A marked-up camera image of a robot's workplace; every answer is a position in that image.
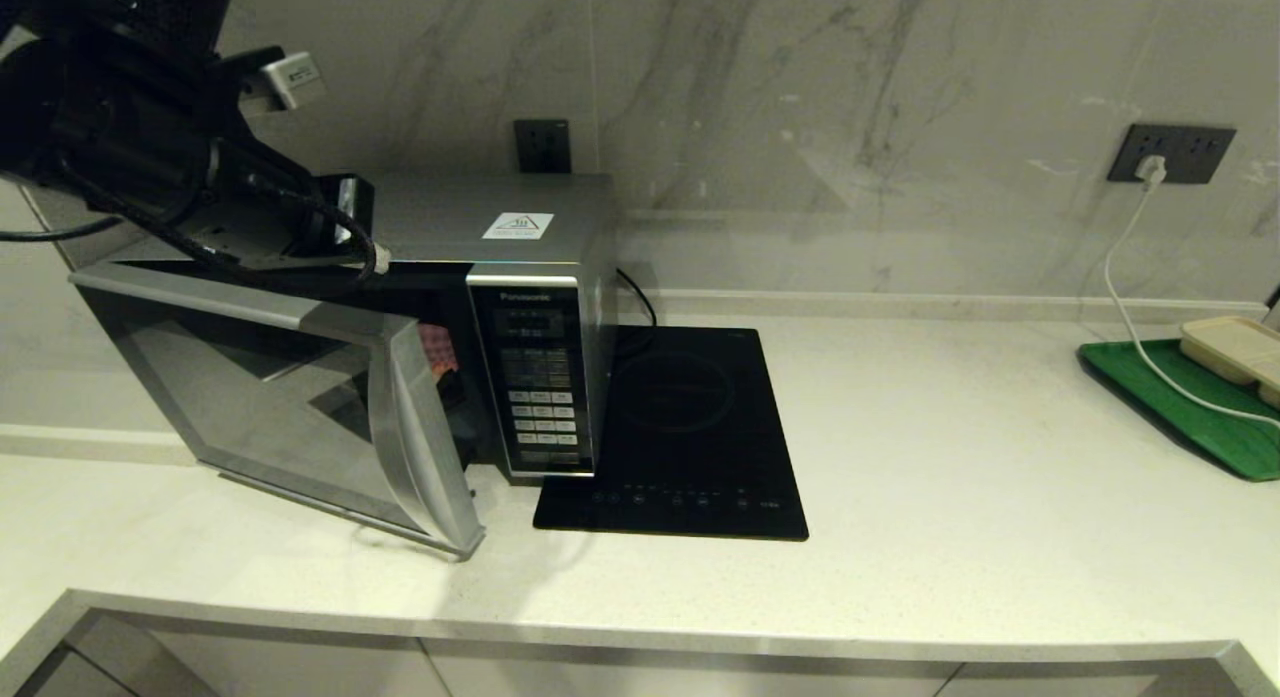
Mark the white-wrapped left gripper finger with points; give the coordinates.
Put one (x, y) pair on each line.
(381, 260)

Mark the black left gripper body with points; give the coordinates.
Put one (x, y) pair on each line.
(340, 217)

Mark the purple round plate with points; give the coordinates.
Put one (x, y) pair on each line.
(437, 345)

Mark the black glass microwave door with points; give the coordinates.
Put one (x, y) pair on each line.
(250, 397)

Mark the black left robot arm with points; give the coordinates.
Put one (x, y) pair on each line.
(100, 107)

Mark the silver microwave oven body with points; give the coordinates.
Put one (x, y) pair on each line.
(450, 207)

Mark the white warning sticker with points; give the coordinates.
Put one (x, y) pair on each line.
(517, 225)

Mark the black induction cooktop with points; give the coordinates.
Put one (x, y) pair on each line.
(690, 417)

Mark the grey cabinet door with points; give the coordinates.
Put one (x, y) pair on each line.
(700, 677)
(300, 667)

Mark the beige lunch box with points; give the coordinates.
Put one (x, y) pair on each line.
(1230, 347)

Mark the green plastic tray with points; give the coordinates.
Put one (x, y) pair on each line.
(1230, 447)

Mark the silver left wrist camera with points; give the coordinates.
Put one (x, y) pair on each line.
(295, 80)

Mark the black wide wall socket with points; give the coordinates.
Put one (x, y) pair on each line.
(1197, 153)

